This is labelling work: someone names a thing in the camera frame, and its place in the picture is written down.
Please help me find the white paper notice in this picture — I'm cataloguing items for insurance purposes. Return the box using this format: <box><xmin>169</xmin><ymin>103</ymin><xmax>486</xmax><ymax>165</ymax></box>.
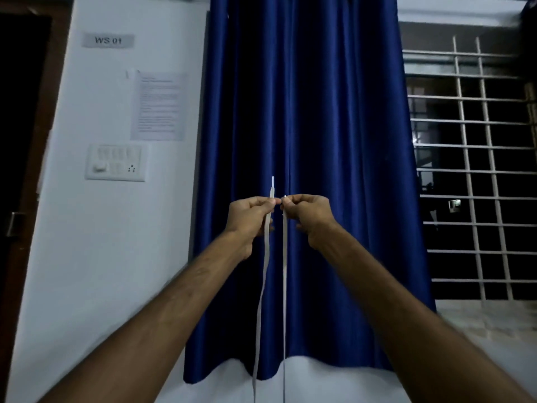
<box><xmin>125</xmin><ymin>69</ymin><xmax>188</xmax><ymax>142</ymax></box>

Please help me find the brown wooden door frame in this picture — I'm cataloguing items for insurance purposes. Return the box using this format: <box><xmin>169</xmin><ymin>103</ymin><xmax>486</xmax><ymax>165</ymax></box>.
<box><xmin>0</xmin><ymin>0</ymin><xmax>75</xmax><ymax>393</ymax></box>

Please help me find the person's left hand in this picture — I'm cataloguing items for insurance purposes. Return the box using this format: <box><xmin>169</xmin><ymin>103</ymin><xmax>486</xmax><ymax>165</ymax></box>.
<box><xmin>224</xmin><ymin>196</ymin><xmax>282</xmax><ymax>261</ymax></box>

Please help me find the white shoelace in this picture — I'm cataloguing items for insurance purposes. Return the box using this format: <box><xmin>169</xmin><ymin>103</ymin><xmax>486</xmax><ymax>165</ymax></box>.
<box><xmin>251</xmin><ymin>176</ymin><xmax>290</xmax><ymax>403</ymax></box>

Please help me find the white window grille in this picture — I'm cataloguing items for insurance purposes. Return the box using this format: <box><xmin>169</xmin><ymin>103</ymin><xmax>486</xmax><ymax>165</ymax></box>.
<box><xmin>399</xmin><ymin>34</ymin><xmax>537</xmax><ymax>303</ymax></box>

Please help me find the person's right hand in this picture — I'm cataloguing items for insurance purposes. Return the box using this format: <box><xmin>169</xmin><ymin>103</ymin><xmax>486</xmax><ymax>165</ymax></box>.
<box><xmin>280</xmin><ymin>193</ymin><xmax>340</xmax><ymax>251</ymax></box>

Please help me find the person's left forearm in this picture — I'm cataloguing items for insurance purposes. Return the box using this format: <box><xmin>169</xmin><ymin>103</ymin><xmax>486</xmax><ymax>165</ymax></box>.
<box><xmin>36</xmin><ymin>230</ymin><xmax>252</xmax><ymax>403</ymax></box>

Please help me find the person's right forearm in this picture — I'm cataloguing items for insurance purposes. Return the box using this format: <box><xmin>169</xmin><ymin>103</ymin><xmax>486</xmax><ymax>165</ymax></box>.
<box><xmin>318</xmin><ymin>222</ymin><xmax>537</xmax><ymax>403</ymax></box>

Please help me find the blue curtain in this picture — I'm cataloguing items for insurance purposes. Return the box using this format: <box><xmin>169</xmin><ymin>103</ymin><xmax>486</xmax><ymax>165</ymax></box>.
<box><xmin>182</xmin><ymin>0</ymin><xmax>437</xmax><ymax>385</ymax></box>

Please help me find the grey wall label sign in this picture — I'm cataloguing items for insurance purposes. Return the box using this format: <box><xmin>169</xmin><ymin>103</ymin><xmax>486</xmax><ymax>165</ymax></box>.
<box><xmin>81</xmin><ymin>32</ymin><xmax>136</xmax><ymax>50</ymax></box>

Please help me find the metal door latch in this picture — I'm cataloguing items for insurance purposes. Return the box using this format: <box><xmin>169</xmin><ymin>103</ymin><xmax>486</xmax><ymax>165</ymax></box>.
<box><xmin>5</xmin><ymin>210</ymin><xmax>27</xmax><ymax>238</ymax></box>

